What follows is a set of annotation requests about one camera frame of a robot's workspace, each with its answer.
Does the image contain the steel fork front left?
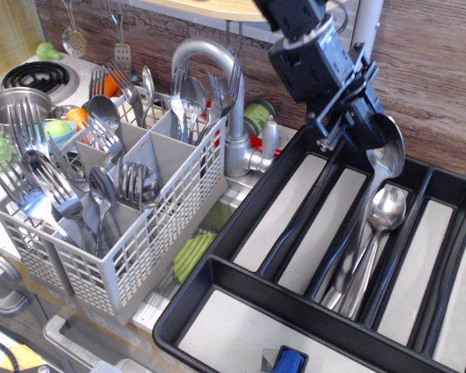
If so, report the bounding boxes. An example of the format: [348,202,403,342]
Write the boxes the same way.
[0,162,79,248]

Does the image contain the hanging steel spatula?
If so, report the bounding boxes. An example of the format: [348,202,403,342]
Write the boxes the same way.
[107,1,132,74]

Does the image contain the grey plastic cutlery basket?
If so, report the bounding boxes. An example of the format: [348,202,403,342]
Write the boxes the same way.
[0,87,229,326]

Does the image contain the blue object at bottom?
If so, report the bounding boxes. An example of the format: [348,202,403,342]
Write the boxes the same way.
[260,345,309,373]

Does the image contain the green tin can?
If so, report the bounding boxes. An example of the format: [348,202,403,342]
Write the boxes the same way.
[243,99,276,136]

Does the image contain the green striped toy vegetable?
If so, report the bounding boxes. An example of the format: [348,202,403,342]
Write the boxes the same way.
[173,233,217,284]

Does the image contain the green toy broccoli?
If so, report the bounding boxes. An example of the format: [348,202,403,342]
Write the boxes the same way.
[36,42,61,61]

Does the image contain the orange toy carrot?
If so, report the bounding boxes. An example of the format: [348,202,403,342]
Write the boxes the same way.
[65,107,89,131]

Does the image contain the steel spoon in basket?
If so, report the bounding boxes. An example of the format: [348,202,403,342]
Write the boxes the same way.
[87,95,123,155]

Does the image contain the steel spoons in tray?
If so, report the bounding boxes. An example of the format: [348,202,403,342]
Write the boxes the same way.
[320,184,408,320]

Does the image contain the black coil stove burner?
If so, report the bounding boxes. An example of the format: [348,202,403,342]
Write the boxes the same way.
[0,61,79,104]

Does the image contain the white metal pole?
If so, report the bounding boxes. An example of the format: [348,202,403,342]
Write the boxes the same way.
[336,0,384,136]

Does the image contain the black cutlery tray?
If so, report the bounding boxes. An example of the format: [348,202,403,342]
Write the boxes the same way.
[153,127,466,372]

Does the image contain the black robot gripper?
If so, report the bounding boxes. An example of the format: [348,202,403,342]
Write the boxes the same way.
[256,1,385,151]

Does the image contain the silver kitchen faucet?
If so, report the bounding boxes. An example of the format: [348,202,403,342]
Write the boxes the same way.
[172,37,280,176]

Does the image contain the steel cooking pot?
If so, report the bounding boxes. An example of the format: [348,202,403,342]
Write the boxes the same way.
[0,87,60,138]

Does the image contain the steel fork centre basket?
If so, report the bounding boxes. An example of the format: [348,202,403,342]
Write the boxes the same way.
[114,159,161,211]

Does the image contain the hanging steel skimmer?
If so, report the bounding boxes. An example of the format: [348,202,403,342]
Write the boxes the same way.
[61,0,88,58]

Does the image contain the teal bowl with green ball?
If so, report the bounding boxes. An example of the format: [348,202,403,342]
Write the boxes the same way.
[43,119,78,148]

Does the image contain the large steel spoon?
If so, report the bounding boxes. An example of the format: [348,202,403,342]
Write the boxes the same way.
[322,114,405,309]

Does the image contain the round wooden shelf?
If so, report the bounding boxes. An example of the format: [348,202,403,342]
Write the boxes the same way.
[139,0,349,23]

